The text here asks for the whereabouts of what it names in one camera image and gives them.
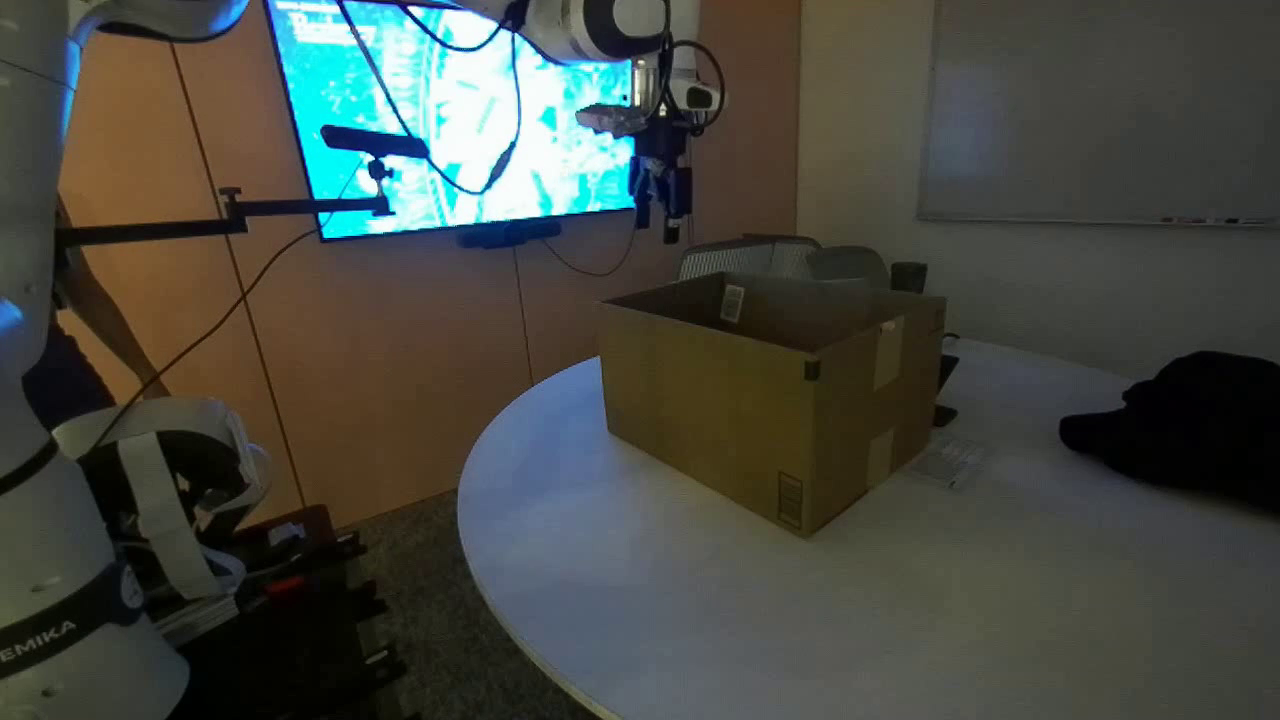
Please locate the black bar camera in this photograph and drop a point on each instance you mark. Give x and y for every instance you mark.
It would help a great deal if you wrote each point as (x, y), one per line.
(374, 137)

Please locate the black boom rod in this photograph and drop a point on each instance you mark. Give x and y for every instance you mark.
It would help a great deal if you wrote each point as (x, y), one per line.
(162, 227)

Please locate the gold wrist camera block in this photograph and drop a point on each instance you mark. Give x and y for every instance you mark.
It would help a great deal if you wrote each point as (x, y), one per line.
(615, 121)

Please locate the white wall whiteboard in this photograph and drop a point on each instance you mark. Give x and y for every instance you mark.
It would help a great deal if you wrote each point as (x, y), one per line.
(1094, 107)

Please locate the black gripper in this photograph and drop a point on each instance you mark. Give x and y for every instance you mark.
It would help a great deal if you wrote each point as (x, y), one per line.
(667, 142)

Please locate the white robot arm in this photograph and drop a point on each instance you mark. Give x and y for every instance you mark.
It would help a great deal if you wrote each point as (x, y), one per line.
(54, 563)

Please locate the black equipment cart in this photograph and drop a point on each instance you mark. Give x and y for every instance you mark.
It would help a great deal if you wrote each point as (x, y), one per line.
(292, 626)

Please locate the brown cardboard box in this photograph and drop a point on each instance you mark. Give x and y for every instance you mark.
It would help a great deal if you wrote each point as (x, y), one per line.
(720, 403)

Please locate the black bar under tv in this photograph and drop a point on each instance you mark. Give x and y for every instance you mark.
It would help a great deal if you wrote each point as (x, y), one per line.
(513, 233)

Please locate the grey office chair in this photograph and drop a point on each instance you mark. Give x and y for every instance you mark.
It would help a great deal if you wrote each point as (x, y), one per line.
(852, 266)
(761, 255)

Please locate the dark cup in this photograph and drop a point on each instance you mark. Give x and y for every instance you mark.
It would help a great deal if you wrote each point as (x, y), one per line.
(909, 277)

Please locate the wall mounted tv screen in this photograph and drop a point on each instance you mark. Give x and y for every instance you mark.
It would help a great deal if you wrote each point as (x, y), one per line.
(532, 147)

